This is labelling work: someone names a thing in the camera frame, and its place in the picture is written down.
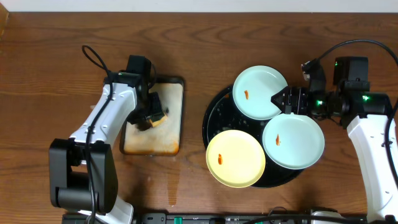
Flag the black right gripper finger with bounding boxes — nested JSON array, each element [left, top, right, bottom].
[[271, 98, 286, 113], [271, 86, 288, 100]]

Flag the green yellow sponge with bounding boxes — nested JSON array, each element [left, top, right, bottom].
[[149, 113, 168, 128]]

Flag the mint green plate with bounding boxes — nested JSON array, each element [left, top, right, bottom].
[[262, 114, 325, 170], [233, 65, 287, 120]]

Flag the pale yellow plate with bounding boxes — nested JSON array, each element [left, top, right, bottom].
[[206, 130, 266, 188]]

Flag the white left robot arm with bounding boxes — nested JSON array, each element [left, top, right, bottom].
[[49, 72, 164, 223]]

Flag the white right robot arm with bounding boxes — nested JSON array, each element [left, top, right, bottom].
[[271, 80, 397, 223]]

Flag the rectangular black soap tray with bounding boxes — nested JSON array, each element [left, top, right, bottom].
[[119, 76, 184, 156]]

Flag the round black tray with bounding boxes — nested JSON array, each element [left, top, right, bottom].
[[201, 85, 303, 188]]

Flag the black rail at table edge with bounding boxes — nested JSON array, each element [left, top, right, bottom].
[[61, 213, 366, 224]]

